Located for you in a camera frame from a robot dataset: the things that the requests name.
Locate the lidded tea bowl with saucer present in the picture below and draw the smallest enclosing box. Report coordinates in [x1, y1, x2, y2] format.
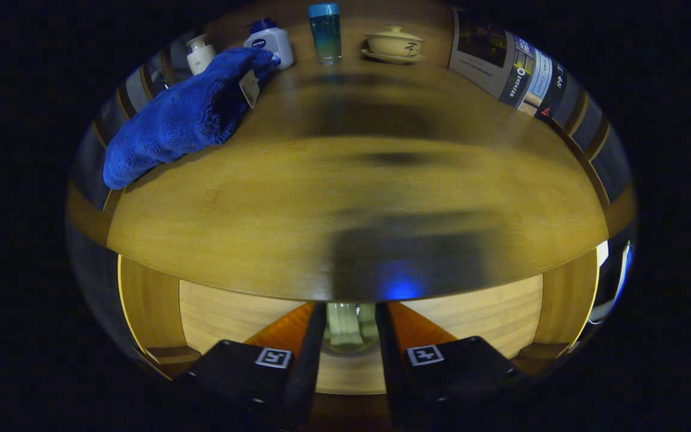
[361, 25, 427, 65]

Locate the white pump bottle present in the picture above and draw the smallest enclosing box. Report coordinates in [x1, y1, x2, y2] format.
[186, 34, 218, 76]

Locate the black backdrop cloth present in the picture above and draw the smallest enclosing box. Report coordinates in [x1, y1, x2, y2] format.
[67, 222, 142, 361]

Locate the white lotion bottle blue cap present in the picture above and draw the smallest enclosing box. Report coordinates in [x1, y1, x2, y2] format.
[244, 18, 295, 70]

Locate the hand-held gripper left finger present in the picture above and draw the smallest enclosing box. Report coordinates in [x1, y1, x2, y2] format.
[178, 302, 327, 432]

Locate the wooden drawer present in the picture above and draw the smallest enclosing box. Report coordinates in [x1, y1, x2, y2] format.
[116, 249, 601, 430]

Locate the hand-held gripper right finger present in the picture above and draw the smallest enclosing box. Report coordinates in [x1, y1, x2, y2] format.
[374, 302, 530, 429]

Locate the blue towel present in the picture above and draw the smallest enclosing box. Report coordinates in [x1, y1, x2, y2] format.
[103, 47, 281, 191]

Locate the teal bottle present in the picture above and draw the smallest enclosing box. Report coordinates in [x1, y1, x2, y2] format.
[308, 3, 343, 65]

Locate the white book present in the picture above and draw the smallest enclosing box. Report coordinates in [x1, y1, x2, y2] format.
[516, 48, 554, 118]

